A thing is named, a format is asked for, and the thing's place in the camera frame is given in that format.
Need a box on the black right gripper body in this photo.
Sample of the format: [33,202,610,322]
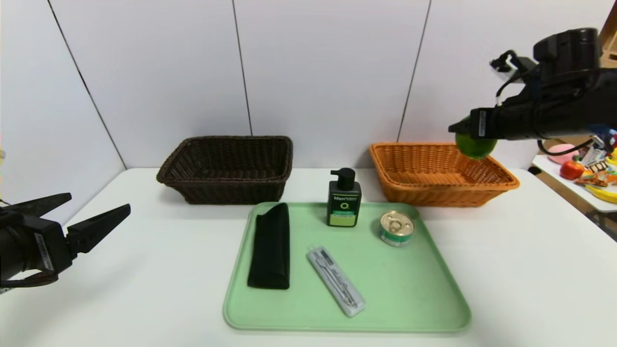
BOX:
[469,98,538,141]

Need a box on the pull-tab tin can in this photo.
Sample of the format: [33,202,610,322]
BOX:
[378,211,415,247]

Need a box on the black fabric pouch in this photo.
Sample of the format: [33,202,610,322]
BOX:
[248,203,291,290]

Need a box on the yellow banana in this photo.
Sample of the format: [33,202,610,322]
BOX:
[584,185,617,204]

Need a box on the orange wicker basket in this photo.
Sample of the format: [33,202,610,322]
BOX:
[369,143,520,208]

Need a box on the red toy apple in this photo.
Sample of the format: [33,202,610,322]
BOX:
[559,157,585,181]

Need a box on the dark brown wicker basket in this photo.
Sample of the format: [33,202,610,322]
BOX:
[157,136,294,205]

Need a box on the black pump bottle green label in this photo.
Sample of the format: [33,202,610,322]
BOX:
[326,168,362,227]

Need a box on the orange snack packet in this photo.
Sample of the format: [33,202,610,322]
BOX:
[575,171,617,188]

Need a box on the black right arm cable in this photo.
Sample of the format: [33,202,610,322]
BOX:
[537,137,594,156]

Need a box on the light wooden cabinet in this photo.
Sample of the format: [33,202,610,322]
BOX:
[540,10,617,155]

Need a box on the white package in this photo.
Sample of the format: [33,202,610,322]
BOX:
[580,146,603,168]

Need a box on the clear grey cutlery case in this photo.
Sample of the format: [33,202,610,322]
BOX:
[307,246,366,317]

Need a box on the light green plastic tray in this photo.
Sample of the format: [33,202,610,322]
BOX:
[223,201,471,332]

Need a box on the white side table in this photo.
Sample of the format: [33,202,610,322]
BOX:
[531,155,617,241]

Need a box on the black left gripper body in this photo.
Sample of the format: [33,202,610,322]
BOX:
[0,209,74,281]

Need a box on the pink plush toy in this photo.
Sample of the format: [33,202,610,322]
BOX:
[546,143,578,165]

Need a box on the green lime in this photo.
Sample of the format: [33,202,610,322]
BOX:
[456,116,498,160]

